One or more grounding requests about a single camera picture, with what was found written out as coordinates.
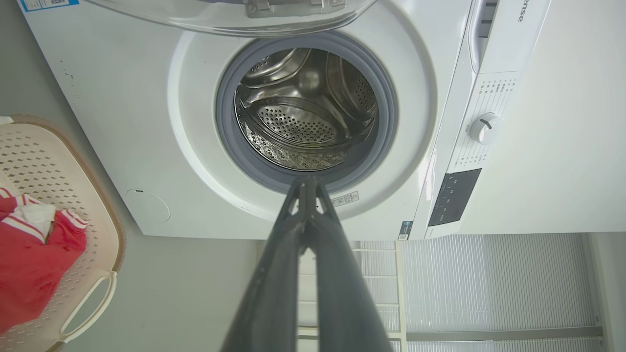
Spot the perforated steel washer drum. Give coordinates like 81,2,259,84
235,47,378,172

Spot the white front-load washing machine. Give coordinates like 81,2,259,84
17,0,552,241

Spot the white warning sticker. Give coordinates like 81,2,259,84
331,191,360,208

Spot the red and white garment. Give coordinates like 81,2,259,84
0,187,89,335

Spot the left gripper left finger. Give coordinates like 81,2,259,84
221,177,309,352

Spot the white detergent drawer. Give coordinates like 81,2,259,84
468,0,552,74

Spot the blue energy label sticker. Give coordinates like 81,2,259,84
19,0,80,12

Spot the white round control knob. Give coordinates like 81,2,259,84
469,113,504,145

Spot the black washer display panel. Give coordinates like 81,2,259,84
428,168,483,227

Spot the cream plastic laundry basket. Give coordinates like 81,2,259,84
0,115,127,352

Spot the black-rimmed glass washer door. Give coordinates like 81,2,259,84
83,0,378,38

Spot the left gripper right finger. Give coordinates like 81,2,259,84
308,177,393,352

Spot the round white filter cover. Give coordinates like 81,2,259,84
124,188,171,225

